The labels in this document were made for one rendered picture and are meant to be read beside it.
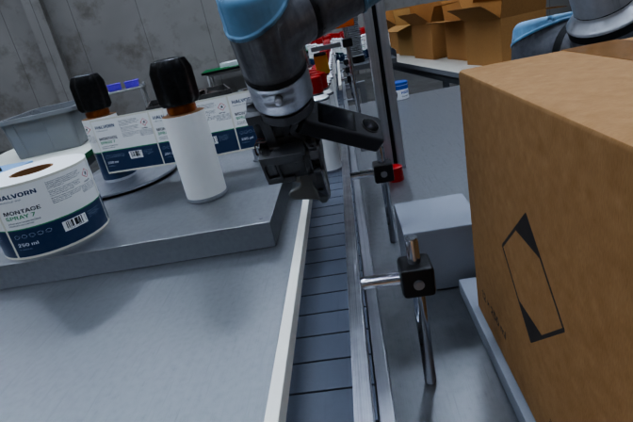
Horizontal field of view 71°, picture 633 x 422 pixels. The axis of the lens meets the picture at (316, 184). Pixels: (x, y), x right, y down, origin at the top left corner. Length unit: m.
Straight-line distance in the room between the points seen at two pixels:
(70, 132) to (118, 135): 1.56
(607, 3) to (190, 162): 0.77
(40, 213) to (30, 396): 0.38
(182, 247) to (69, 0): 9.41
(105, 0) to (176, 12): 1.31
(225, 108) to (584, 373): 0.99
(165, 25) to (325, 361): 9.38
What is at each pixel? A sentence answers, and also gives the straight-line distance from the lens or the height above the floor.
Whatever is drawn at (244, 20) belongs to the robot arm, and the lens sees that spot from 0.46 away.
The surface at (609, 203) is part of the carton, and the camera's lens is 0.24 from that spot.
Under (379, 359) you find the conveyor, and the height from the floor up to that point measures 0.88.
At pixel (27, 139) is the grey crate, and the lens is 2.91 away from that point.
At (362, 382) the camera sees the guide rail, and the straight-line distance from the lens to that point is 0.33.
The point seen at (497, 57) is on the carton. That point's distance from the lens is 2.63.
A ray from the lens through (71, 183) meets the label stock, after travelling 0.98.
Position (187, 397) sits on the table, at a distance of 0.57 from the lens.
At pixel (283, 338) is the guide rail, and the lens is 0.45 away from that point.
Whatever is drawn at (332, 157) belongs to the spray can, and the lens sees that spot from 0.96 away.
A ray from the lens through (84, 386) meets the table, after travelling 0.67.
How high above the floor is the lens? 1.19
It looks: 20 degrees down
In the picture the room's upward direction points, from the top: 12 degrees counter-clockwise
